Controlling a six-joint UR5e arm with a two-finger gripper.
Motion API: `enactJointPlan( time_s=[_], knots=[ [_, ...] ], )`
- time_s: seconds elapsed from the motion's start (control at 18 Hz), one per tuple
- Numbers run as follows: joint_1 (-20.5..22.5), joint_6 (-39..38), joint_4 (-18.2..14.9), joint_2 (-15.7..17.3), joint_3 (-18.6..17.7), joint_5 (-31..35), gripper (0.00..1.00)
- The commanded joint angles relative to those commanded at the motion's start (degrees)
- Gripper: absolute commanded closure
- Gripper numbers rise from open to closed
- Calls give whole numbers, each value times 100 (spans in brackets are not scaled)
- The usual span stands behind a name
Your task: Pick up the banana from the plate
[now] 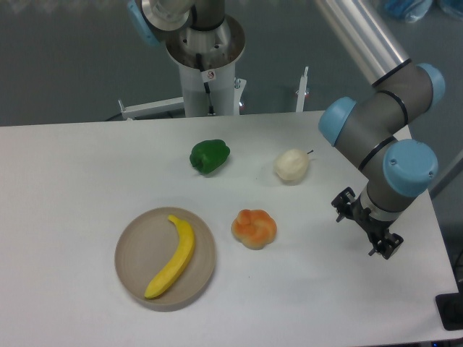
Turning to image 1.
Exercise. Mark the white right frame bracket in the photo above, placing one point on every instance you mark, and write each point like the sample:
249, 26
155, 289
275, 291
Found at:
302, 91

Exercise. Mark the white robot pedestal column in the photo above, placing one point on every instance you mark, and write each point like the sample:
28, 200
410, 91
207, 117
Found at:
207, 68

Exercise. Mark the black device at table edge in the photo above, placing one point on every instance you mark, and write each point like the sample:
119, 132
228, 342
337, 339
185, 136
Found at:
450, 310

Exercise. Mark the beige round plate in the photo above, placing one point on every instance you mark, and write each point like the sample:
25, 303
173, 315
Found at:
148, 243

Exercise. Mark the white left frame bracket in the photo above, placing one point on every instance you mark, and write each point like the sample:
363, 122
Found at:
150, 109

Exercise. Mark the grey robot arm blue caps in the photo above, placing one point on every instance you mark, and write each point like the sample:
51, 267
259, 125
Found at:
364, 133

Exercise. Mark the white pear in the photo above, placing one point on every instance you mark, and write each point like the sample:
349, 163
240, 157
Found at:
292, 165

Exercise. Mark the green bell pepper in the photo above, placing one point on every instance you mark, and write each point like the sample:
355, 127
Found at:
208, 155

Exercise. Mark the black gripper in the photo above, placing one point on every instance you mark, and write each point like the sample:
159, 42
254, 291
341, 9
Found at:
370, 218

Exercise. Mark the orange bread roll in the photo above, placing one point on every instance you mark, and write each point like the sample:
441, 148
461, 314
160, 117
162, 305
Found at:
255, 229

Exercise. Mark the blue plastic bag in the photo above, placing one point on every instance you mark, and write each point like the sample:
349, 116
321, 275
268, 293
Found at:
408, 11

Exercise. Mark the white frame bracket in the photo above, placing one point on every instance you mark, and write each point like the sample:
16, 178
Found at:
302, 91
150, 109

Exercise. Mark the yellow banana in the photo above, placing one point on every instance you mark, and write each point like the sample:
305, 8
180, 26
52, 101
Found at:
180, 259

